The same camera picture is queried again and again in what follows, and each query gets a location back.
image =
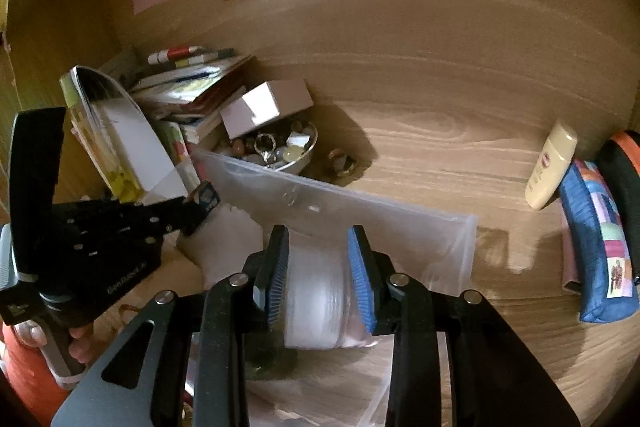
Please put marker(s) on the white round jar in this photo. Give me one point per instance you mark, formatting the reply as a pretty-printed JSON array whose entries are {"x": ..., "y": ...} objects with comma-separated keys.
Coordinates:
[{"x": 321, "y": 312}]

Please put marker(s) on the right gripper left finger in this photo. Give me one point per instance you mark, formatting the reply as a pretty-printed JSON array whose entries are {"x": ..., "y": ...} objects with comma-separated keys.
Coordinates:
[{"x": 139, "y": 380}]

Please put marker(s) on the black orange round case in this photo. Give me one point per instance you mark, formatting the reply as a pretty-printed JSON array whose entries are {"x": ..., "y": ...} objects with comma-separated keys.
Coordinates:
[{"x": 618, "y": 162}]

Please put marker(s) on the metal bowl of trinkets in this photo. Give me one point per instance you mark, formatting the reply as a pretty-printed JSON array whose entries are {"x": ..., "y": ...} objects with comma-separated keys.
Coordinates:
[{"x": 286, "y": 145}]

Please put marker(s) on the white paper folder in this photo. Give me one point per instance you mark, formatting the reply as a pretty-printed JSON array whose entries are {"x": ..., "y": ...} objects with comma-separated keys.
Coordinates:
[{"x": 133, "y": 137}]

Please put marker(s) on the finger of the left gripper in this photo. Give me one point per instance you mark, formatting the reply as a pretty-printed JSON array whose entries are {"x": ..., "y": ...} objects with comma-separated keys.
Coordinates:
[{"x": 187, "y": 214}]

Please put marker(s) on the stack of books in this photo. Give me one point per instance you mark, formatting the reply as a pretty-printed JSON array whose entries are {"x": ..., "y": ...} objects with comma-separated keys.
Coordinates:
[{"x": 193, "y": 98}]

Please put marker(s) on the small white cardboard box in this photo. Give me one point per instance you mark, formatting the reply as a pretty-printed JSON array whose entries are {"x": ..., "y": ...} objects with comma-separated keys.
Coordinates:
[{"x": 270, "y": 101}]

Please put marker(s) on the clear plastic storage box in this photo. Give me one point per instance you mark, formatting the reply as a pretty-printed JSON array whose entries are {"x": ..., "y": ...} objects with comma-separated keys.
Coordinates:
[{"x": 338, "y": 387}]

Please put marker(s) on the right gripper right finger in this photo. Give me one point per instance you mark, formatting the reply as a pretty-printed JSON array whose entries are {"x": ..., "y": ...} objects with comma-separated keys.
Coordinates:
[{"x": 494, "y": 379}]

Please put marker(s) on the blue patchwork pencil case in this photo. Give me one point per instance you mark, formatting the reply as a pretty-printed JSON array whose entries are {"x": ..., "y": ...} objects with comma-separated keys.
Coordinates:
[{"x": 602, "y": 256}]

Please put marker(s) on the cream lotion bottle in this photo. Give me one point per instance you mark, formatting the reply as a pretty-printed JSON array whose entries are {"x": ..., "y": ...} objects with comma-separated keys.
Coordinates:
[{"x": 551, "y": 165}]

